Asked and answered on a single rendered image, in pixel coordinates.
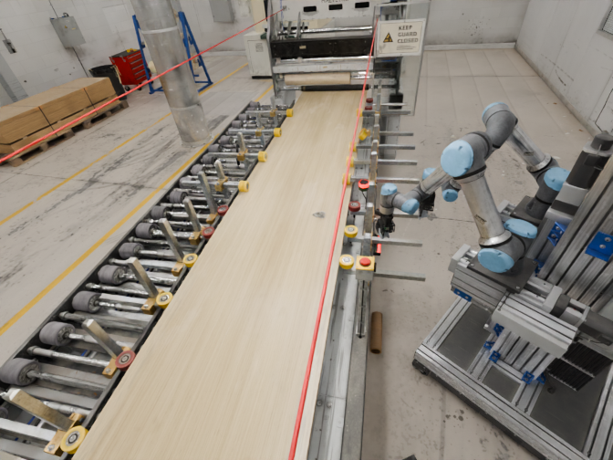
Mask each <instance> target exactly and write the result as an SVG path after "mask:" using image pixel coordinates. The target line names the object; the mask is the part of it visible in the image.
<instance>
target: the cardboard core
mask: <svg viewBox="0 0 613 460"><path fill-rule="evenodd" d="M381 347H382V313H380V312H378V311H375V312H373V313H372V317H371V334H370V352H371V353H374V354H381Z"/></svg>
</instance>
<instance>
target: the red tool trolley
mask: <svg viewBox="0 0 613 460"><path fill-rule="evenodd" d="M109 59H110V61H111V63H112V65H116V68H118V69H117V71H118V70H119V71H118V73H120V75H119V78H120V81H121V83H122V85H124V86H125V90H127V91H130V87H128V85H137V87H138V86H139V85H140V84H141V83H142V81H144V80H146V79H147V76H146V72H145V68H144V65H143V61H142V57H141V53H140V50H139V49H137V51H134V52H127V50H125V51H123V52H120V53H118V54H116V55H113V56H111V57H109Z"/></svg>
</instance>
